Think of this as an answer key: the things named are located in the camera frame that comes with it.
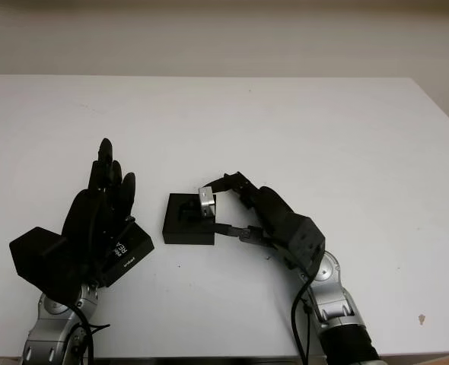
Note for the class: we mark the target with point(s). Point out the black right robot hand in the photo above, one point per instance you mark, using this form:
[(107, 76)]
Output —
[(272, 213)]

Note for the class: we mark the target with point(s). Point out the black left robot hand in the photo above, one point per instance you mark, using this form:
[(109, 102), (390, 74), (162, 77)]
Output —
[(83, 220)]

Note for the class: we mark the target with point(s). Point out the black RealSense box lid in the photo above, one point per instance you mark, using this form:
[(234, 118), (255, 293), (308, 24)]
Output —
[(137, 254)]

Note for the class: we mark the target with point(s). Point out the small silver camera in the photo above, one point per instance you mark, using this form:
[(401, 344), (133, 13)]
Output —
[(207, 201)]

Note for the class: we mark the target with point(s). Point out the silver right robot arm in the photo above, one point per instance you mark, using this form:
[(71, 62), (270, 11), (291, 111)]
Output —
[(335, 300)]

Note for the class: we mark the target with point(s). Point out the black box base with insert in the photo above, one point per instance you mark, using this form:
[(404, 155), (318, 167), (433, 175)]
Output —
[(175, 233)]

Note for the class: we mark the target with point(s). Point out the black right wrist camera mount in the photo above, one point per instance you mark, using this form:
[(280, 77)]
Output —
[(304, 243)]

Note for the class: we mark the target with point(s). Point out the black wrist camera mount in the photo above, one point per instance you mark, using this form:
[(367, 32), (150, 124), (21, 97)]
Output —
[(304, 243), (42, 262)]

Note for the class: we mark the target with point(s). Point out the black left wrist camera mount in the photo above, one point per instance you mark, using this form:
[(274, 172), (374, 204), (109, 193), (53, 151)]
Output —
[(42, 262)]

